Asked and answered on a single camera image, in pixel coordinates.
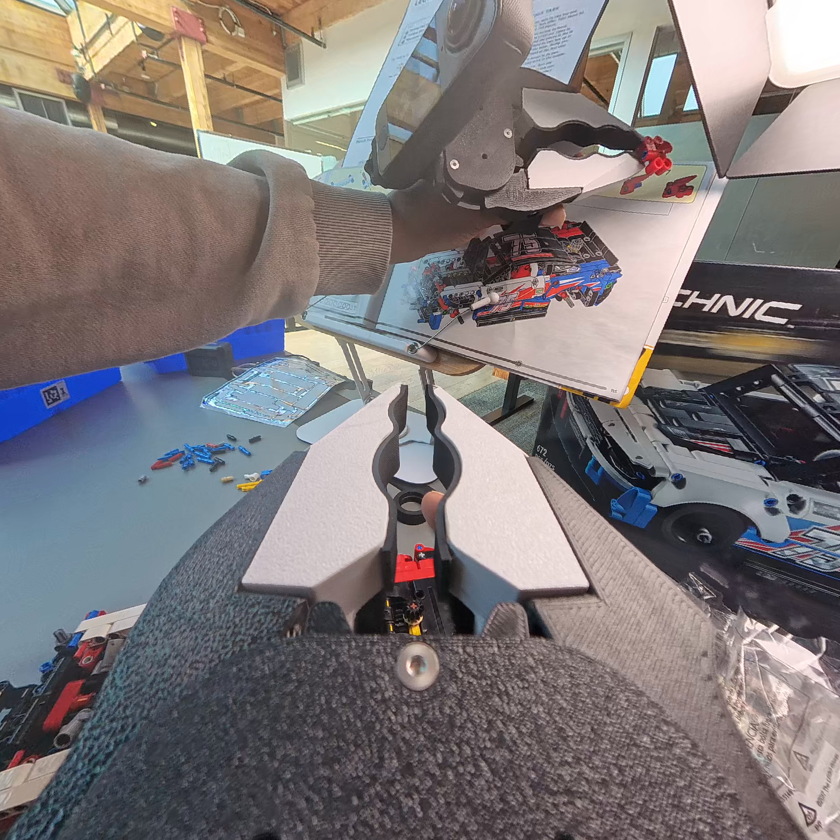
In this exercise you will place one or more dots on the white panel desk lamp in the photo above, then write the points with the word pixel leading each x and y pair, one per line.
pixel 728 79

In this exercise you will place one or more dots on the black toy tyre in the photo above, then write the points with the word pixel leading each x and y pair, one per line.
pixel 413 504

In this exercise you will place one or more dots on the blue bin with tag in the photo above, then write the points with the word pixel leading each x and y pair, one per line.
pixel 98 387

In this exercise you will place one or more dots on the pile of blue toy pins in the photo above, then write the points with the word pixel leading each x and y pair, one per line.
pixel 193 456

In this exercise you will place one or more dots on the black toy car box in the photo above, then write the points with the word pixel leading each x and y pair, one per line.
pixel 722 426

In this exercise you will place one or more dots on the person's left hand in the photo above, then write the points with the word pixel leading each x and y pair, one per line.
pixel 426 223

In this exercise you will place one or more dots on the toy brick race car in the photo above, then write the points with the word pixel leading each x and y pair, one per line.
pixel 65 689

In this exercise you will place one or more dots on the person's left forearm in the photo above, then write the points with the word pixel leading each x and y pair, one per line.
pixel 164 249

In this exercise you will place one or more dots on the toy car instruction booklet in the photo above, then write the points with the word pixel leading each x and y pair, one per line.
pixel 623 262

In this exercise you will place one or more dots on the clear plastic bag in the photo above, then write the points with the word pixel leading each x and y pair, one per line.
pixel 787 722

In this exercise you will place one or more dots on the holographic sticker sheet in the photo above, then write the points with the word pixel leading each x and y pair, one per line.
pixel 269 394

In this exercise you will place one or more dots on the black charger box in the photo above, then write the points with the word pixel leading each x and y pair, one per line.
pixel 210 361

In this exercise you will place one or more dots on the person's right hand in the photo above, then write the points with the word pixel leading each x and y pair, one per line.
pixel 430 508

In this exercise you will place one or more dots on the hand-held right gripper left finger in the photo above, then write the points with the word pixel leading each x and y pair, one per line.
pixel 315 525

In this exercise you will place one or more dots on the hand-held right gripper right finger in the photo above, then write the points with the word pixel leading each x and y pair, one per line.
pixel 512 531

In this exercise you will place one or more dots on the grey desk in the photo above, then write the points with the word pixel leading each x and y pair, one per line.
pixel 79 525

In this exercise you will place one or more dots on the red toy brick piece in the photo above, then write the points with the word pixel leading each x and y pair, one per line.
pixel 656 157

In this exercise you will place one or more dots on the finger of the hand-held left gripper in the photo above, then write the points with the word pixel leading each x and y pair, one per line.
pixel 564 174
pixel 571 111

